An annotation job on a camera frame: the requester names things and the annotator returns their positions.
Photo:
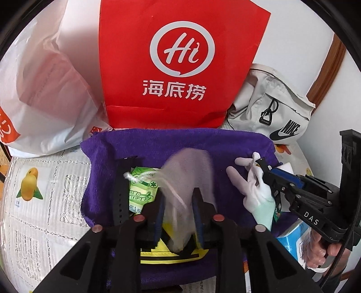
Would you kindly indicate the fruit print tablecloth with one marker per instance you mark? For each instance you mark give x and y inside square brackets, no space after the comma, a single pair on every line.
[41,217]

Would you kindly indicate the red Haidilao paper bag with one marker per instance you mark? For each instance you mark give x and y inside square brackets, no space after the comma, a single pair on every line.
[176,64]

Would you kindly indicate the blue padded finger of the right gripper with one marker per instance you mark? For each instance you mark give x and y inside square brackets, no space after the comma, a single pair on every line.
[287,177]

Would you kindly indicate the yellow black pouch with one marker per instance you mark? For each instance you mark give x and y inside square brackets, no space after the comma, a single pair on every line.
[164,253]

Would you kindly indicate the white mint glove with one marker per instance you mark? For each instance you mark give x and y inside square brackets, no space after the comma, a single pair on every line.
[258,198]

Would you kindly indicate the grey Nike waist bag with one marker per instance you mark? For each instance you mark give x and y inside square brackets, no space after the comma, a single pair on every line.
[270,105]

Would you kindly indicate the brown wooden door frame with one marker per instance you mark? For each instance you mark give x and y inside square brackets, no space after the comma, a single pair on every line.
[328,72]

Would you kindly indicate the white sponge block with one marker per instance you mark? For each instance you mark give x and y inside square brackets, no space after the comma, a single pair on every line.
[287,167]

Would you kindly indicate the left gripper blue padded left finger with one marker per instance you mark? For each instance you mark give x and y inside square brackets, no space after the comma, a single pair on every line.
[158,217]

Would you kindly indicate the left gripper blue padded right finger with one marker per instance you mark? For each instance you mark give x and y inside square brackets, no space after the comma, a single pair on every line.
[197,205]

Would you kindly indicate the person's right hand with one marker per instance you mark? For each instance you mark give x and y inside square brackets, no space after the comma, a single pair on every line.
[316,253]

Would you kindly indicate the black watch strap long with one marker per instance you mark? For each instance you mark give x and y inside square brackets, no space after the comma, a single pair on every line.
[120,191]

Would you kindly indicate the translucent mesh drawstring bag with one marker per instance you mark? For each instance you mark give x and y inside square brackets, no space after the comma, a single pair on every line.
[177,178]

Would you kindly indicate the white Miniso plastic bag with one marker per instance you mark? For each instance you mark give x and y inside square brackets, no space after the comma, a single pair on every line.
[46,104]

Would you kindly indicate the green tissue pack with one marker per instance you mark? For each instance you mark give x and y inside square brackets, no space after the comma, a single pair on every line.
[142,188]

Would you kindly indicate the blue tissue pack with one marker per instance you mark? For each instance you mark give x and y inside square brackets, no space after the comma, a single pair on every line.
[295,239]

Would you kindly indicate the purple towel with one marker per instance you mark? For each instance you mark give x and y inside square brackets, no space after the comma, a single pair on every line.
[152,147]

